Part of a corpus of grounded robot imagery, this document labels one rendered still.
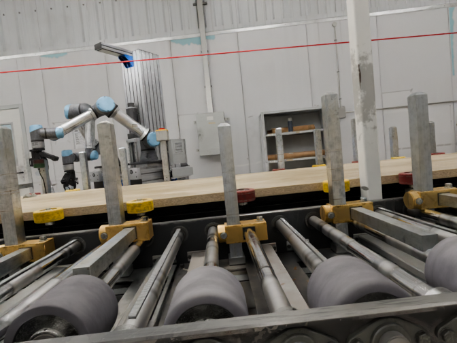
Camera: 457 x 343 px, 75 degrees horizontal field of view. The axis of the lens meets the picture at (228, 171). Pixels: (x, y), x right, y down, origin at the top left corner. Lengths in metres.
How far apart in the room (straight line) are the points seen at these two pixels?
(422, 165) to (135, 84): 2.43
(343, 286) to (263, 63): 4.39
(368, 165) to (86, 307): 0.86
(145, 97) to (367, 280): 2.60
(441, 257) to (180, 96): 4.33
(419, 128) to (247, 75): 3.81
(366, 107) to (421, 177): 0.26
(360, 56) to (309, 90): 3.63
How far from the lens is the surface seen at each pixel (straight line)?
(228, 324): 0.36
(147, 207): 0.94
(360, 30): 1.10
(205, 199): 0.98
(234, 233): 0.83
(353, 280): 0.41
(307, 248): 0.64
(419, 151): 0.99
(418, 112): 0.99
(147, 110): 2.83
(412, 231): 0.67
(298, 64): 4.74
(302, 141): 4.56
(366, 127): 1.04
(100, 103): 2.36
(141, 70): 2.90
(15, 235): 1.00
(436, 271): 0.57
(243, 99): 4.56
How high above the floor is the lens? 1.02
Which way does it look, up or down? 3 degrees down
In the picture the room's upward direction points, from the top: 6 degrees counter-clockwise
